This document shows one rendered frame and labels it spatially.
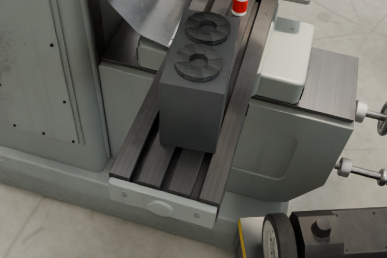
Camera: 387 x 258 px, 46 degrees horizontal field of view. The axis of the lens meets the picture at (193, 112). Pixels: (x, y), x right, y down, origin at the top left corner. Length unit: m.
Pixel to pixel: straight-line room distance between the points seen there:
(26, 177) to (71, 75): 0.63
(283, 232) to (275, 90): 0.39
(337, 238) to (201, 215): 0.49
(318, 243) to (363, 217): 0.17
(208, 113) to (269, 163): 0.75
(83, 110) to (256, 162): 0.61
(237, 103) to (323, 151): 0.50
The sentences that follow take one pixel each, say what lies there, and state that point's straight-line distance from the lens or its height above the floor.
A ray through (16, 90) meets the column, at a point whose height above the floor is 0.57.
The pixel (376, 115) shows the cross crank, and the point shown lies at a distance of 1.53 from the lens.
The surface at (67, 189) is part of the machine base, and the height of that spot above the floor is 0.13.
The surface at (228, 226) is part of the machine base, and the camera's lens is 1.72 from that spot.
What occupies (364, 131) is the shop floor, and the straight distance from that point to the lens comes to 2.37.
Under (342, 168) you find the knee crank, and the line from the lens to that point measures 1.50.
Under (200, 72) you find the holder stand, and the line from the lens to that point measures 0.81.
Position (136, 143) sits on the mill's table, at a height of 0.94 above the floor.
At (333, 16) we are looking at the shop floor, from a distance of 2.97.
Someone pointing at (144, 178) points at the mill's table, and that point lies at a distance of 0.90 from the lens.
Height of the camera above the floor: 1.71
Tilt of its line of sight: 50 degrees down
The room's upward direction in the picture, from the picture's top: 5 degrees clockwise
